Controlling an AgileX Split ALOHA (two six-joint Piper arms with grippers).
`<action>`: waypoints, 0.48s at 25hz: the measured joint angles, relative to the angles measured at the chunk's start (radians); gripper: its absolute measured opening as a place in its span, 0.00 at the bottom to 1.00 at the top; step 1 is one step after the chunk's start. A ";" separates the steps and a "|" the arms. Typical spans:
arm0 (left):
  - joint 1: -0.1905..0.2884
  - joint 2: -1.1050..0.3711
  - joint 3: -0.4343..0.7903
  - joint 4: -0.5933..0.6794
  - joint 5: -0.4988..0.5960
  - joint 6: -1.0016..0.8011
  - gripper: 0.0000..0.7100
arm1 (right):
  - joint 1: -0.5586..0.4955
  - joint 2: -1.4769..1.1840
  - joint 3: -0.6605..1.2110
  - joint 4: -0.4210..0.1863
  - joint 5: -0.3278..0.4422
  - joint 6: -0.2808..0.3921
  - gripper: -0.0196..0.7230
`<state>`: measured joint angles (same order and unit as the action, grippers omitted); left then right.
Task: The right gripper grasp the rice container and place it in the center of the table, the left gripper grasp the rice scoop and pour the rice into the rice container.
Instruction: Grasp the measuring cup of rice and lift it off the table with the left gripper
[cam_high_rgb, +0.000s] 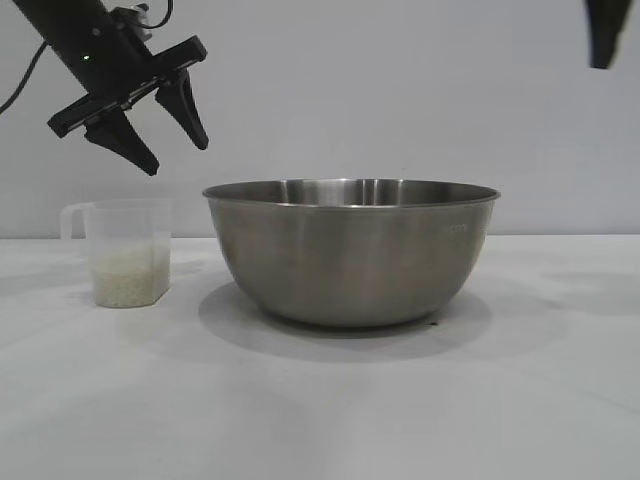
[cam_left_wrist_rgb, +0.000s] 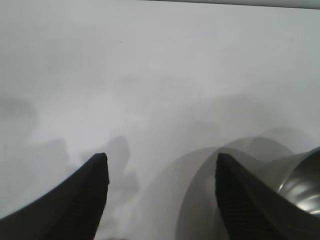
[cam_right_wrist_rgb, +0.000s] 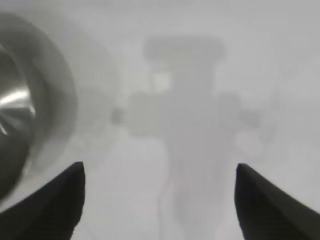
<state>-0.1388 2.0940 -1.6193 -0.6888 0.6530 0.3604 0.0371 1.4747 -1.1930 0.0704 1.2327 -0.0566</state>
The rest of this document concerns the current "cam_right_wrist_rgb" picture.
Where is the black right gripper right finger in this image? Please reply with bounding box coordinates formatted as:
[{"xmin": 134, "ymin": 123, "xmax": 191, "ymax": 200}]
[{"xmin": 234, "ymin": 163, "xmax": 320, "ymax": 240}]

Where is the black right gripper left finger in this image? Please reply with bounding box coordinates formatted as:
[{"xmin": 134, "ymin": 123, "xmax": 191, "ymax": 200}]
[{"xmin": 0, "ymin": 161, "xmax": 86, "ymax": 240}]

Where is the stainless steel bowl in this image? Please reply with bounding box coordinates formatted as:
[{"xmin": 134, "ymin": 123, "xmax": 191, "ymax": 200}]
[{"xmin": 0, "ymin": 12, "xmax": 77, "ymax": 204}]

